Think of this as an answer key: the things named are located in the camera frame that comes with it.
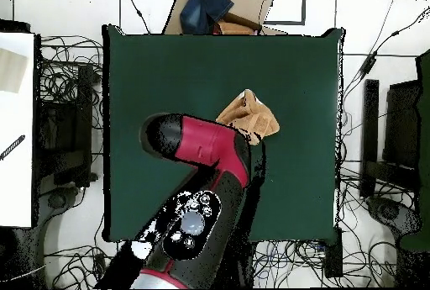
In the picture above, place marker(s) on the tan terry towel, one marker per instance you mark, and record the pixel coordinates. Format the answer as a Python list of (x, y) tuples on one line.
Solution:
[(255, 115)]

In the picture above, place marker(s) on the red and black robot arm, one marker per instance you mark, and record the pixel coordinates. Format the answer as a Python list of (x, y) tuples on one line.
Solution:
[(208, 142)]

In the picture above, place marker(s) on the dark green table cloth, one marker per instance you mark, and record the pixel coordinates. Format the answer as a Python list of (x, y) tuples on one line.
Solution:
[(151, 68)]

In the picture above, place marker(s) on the dark brown garment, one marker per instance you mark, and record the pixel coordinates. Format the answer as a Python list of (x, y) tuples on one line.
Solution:
[(242, 20)]

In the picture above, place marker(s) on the blue jeans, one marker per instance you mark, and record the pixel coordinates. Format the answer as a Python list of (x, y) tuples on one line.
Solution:
[(201, 7)]

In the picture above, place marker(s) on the black equipment rack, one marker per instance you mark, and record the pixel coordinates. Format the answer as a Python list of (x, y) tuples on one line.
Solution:
[(67, 135)]

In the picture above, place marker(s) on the black rectangular box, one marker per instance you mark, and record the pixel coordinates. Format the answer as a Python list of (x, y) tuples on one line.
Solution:
[(333, 256)]

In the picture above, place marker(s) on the black power strip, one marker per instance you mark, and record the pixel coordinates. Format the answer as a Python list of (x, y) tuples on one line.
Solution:
[(100, 266)]

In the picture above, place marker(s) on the black striped pen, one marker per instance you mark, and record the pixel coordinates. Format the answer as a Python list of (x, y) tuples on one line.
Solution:
[(13, 146)]

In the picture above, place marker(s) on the white desk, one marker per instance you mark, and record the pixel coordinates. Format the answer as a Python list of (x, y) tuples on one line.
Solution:
[(16, 185)]

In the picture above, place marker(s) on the dark green fabric furniture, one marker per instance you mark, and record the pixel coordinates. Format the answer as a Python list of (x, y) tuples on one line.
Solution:
[(424, 135)]

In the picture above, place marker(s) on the beige paper sheet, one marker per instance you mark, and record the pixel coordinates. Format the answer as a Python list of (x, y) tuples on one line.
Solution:
[(11, 71)]

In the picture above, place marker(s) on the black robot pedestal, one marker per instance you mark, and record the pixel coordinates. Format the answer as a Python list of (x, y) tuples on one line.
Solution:
[(247, 269)]

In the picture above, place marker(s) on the black metal frame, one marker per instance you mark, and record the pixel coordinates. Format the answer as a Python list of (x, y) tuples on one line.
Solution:
[(369, 118)]

